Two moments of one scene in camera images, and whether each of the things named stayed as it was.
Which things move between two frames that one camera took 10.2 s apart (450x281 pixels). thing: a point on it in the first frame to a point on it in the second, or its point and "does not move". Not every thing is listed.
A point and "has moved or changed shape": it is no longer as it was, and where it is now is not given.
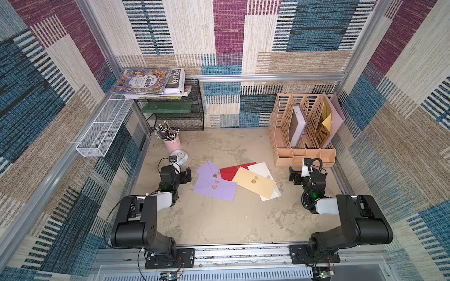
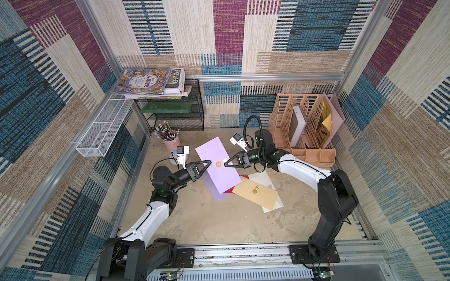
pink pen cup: [173, 144] does not move
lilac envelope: [208, 171] has moved or changed shape
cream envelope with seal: [254, 182] to [255, 192]
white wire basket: [99, 136] does not move
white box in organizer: [300, 126] does not move
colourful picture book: [142, 81] does not move
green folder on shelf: [167, 107] does not move
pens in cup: [164, 132] does not move
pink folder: [336, 115] does not move
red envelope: [228, 173] to [230, 190]
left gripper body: [180, 178] to [191, 175]
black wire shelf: [185, 114] does not move
